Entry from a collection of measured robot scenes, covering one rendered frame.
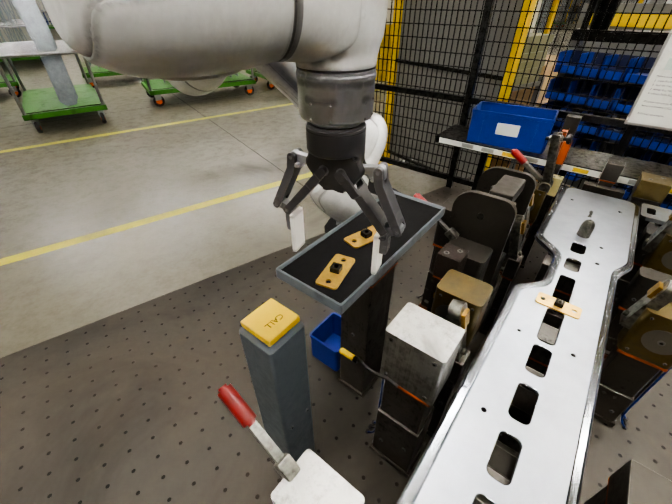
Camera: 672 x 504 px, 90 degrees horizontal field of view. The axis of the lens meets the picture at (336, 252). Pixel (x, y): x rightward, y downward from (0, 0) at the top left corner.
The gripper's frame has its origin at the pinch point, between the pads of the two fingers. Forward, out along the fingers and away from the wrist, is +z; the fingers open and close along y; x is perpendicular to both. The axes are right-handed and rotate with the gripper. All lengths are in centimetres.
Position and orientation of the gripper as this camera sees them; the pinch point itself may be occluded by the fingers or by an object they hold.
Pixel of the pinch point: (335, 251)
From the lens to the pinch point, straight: 53.3
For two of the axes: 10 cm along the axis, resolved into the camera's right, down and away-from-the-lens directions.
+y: 9.1, 2.5, -3.3
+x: 4.2, -5.5, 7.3
